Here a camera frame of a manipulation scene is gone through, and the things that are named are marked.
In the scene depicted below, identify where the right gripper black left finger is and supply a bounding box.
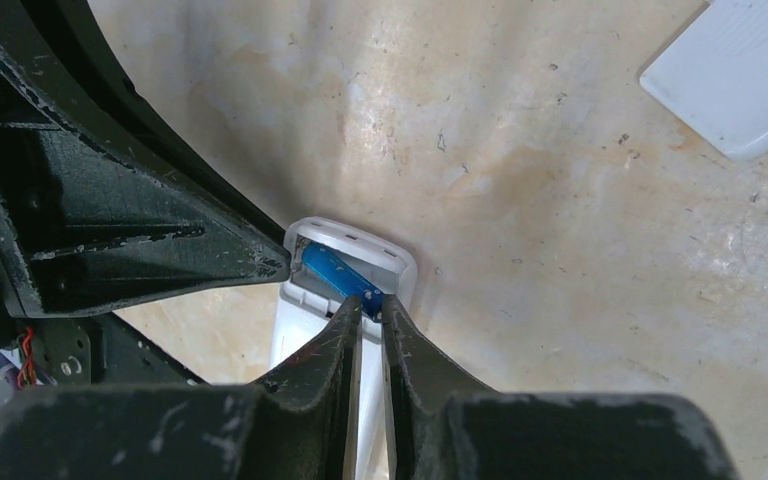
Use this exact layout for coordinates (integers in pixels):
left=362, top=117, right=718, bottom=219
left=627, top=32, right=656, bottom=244
left=251, top=296, right=362, bottom=479

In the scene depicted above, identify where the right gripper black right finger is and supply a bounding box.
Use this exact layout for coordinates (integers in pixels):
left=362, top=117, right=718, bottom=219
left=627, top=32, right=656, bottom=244
left=381, top=295, right=493, bottom=479

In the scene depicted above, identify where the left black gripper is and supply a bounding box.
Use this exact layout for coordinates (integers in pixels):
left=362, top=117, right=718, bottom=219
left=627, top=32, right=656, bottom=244
left=0, top=1, right=290, bottom=347

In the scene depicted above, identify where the white remote control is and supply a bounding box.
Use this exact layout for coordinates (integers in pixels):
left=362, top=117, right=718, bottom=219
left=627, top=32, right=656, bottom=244
left=268, top=215, right=420, bottom=480

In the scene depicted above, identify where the blue battery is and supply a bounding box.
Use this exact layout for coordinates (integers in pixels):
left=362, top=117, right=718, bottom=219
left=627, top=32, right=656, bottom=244
left=301, top=242, right=384, bottom=322

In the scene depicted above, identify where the white remote battery cover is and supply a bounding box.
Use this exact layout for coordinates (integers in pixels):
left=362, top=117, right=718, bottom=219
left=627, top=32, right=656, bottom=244
left=639, top=0, right=768, bottom=161

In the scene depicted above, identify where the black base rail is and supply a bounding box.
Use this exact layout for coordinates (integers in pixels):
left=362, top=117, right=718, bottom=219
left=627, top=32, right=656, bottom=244
left=28, top=313, right=205, bottom=385

